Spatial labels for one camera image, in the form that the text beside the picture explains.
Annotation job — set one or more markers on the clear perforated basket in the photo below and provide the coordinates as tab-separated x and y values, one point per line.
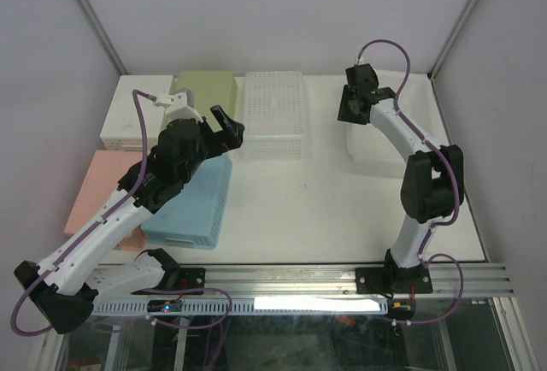
274	109

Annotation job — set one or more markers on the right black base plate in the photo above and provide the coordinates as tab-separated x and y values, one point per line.
386	281

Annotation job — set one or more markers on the blue basket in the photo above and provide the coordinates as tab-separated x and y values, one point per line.
193	219

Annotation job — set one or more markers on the white slotted cable duct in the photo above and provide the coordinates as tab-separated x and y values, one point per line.
140	306

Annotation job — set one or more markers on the white bottom basket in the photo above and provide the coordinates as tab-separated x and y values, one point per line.
372	152

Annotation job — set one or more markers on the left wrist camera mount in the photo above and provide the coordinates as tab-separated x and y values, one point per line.
177	107

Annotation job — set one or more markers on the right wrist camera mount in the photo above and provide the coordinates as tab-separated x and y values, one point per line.
361	61

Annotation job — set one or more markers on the white perforated basket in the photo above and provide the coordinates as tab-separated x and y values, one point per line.
121	128

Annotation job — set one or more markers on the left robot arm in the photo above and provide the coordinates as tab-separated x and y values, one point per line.
64	286

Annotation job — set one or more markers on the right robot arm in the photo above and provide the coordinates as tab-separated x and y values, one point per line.
433	189

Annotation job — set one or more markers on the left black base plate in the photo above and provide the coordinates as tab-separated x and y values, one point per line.
188	279

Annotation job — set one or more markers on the pink perforated basket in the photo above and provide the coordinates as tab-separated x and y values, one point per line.
106	168

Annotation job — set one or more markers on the aluminium mounting rail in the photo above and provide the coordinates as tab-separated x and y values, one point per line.
481	280

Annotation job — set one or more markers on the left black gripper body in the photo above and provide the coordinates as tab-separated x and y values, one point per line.
211	144

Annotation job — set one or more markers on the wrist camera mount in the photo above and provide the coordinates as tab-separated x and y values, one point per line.
361	61
177	107

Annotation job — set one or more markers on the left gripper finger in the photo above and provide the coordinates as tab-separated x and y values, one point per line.
222	118
231	136

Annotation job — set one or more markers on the green perforated basket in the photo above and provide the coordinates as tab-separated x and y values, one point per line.
208	88

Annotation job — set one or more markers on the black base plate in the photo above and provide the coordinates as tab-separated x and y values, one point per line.
386	281
188	279

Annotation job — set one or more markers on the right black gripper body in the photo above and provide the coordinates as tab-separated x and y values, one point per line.
346	111

